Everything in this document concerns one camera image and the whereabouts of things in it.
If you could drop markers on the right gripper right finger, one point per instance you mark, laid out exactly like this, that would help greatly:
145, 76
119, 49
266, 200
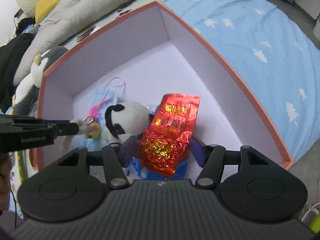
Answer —
213, 159

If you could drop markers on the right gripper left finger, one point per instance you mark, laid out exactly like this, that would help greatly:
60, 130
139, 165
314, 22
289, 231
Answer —
113, 158

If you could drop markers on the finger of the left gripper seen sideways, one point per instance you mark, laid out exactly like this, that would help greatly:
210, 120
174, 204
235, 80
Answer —
60, 127

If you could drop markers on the blue cartoon plastic bag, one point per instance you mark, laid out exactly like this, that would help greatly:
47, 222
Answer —
139, 169

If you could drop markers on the colourful keychain ball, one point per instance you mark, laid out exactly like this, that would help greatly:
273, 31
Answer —
93, 129

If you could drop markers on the small panda plush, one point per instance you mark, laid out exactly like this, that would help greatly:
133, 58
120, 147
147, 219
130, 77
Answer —
124, 120

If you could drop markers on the red foil tea packet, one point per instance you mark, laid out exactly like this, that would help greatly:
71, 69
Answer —
166, 140

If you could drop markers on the blue face mask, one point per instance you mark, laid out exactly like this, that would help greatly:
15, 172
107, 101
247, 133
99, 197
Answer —
116, 86

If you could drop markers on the grey white penguin plush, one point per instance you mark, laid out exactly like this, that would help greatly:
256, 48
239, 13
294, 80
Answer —
27, 92

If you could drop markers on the green embroidered massage stick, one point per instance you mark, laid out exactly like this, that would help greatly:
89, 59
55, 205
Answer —
21, 166

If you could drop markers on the black clothing pile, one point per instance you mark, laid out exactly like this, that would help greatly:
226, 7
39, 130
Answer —
11, 55

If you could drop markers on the pink cardboard box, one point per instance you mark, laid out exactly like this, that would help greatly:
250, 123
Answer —
150, 52

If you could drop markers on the fruit print sheet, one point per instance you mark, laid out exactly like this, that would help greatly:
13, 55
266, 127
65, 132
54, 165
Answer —
30, 158

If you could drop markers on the blue tree print bedsheet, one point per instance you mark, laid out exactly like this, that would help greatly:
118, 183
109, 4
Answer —
277, 61

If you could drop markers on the yellow cloth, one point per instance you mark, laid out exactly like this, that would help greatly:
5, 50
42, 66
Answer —
43, 8

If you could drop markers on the grey quilt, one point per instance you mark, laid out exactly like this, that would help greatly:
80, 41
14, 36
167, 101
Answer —
65, 20

